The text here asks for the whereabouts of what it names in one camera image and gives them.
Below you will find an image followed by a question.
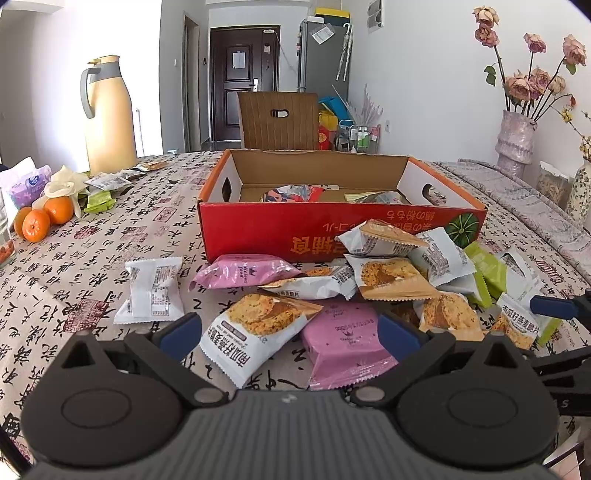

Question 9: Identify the pile of crisp packets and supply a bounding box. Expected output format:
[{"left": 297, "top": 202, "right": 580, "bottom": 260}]
[{"left": 336, "top": 218, "right": 561, "bottom": 352}]

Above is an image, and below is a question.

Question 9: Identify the red cardboard box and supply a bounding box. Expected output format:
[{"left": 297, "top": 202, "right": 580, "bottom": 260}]
[{"left": 198, "top": 148, "right": 489, "bottom": 277}]

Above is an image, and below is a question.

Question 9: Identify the white printed snack packet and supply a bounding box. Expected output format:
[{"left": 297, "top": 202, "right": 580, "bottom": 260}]
[{"left": 85, "top": 173, "right": 132, "bottom": 191}]

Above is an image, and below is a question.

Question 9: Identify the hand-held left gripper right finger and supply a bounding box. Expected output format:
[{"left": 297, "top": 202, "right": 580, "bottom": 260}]
[{"left": 351, "top": 313, "right": 532, "bottom": 409}]

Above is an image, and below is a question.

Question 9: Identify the yellow thermos jug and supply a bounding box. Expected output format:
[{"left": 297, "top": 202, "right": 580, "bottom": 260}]
[{"left": 80, "top": 55, "right": 138, "bottom": 177}]

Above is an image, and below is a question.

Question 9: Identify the pink patterned cloth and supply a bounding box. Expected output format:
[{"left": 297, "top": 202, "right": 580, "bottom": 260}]
[{"left": 429, "top": 158, "right": 591, "bottom": 259}]

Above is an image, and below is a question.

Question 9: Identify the grey refrigerator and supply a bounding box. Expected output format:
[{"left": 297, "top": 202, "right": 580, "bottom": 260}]
[{"left": 297, "top": 17, "right": 352, "bottom": 112}]

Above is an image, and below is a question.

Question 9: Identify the speckled white vase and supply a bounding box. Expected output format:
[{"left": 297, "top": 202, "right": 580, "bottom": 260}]
[{"left": 567, "top": 161, "right": 591, "bottom": 222}]

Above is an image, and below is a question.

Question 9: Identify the orange fruit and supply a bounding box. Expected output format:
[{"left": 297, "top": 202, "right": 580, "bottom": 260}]
[
  {"left": 13, "top": 207, "right": 33, "bottom": 238},
  {"left": 22, "top": 209, "right": 51, "bottom": 243},
  {"left": 44, "top": 196, "right": 75, "bottom": 225}
]

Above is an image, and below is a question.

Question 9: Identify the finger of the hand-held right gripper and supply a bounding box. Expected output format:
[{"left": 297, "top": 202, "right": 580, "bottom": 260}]
[
  {"left": 524, "top": 344, "right": 591, "bottom": 386},
  {"left": 529, "top": 290, "right": 591, "bottom": 324}
]

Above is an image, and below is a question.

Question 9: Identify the pink snack packet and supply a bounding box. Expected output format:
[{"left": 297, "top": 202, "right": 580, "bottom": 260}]
[
  {"left": 190, "top": 254, "right": 303, "bottom": 291},
  {"left": 300, "top": 310, "right": 400, "bottom": 392}
]

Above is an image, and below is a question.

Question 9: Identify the silver snack packet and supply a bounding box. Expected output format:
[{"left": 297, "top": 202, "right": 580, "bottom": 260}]
[{"left": 344, "top": 190, "right": 411, "bottom": 205}]

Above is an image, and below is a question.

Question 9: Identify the dark brown entrance door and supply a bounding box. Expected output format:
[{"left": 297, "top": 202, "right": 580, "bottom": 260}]
[{"left": 209, "top": 26, "right": 281, "bottom": 151}]

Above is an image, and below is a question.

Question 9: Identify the colourful snack packet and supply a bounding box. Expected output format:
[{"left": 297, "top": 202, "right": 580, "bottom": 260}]
[{"left": 262, "top": 184, "right": 326, "bottom": 203}]

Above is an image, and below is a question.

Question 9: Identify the bunch of dried roses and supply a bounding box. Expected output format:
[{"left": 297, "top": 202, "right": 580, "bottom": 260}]
[{"left": 472, "top": 6, "right": 588, "bottom": 121}]

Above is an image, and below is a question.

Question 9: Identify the glass jar with lid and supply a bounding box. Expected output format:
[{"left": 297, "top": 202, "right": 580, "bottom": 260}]
[{"left": 536, "top": 161, "right": 573, "bottom": 206}]

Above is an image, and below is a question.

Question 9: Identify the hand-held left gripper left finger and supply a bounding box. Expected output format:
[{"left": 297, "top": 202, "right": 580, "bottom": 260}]
[{"left": 58, "top": 313, "right": 229, "bottom": 409}]

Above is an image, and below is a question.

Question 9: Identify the purple tissue pack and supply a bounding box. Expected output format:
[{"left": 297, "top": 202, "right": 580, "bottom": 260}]
[{"left": 8, "top": 165, "right": 52, "bottom": 208}]

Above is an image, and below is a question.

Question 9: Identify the white pampas grass bunch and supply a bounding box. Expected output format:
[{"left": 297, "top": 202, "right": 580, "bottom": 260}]
[{"left": 348, "top": 85, "right": 384, "bottom": 125}]

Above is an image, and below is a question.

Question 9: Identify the grey interior door frame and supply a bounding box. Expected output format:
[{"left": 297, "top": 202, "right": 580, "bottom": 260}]
[{"left": 182, "top": 16, "right": 204, "bottom": 153}]

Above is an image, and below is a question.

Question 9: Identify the clear glass cup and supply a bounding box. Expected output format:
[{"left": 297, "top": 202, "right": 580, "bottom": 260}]
[{"left": 0, "top": 189, "right": 17, "bottom": 268}]

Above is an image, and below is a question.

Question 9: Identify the wire storage trolley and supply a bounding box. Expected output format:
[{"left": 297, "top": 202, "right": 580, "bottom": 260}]
[{"left": 336, "top": 121, "right": 382, "bottom": 154}]

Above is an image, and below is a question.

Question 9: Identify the blue plastic bin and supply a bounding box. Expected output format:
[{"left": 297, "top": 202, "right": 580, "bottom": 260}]
[{"left": 320, "top": 96, "right": 352, "bottom": 123}]

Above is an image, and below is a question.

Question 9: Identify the yellow flower sprig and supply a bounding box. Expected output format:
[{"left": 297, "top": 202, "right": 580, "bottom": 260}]
[{"left": 558, "top": 95, "right": 591, "bottom": 162}]

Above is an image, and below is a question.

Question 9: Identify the large oat crisp packet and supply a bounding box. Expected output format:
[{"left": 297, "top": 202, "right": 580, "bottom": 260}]
[{"left": 199, "top": 293, "right": 324, "bottom": 389}]

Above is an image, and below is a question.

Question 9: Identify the green snack packet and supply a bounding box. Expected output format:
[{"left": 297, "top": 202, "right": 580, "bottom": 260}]
[{"left": 83, "top": 189, "right": 116, "bottom": 214}]

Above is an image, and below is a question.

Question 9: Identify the pink textured vase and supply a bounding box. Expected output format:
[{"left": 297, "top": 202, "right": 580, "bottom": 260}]
[{"left": 495, "top": 110, "right": 537, "bottom": 176}]

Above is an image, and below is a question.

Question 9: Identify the brown wooden chair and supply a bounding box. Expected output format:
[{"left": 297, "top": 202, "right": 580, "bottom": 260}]
[{"left": 237, "top": 91, "right": 320, "bottom": 151}]

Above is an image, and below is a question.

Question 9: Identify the clear folded umbrella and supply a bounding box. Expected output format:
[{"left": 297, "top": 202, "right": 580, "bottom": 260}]
[{"left": 336, "top": 23, "right": 354, "bottom": 81}]

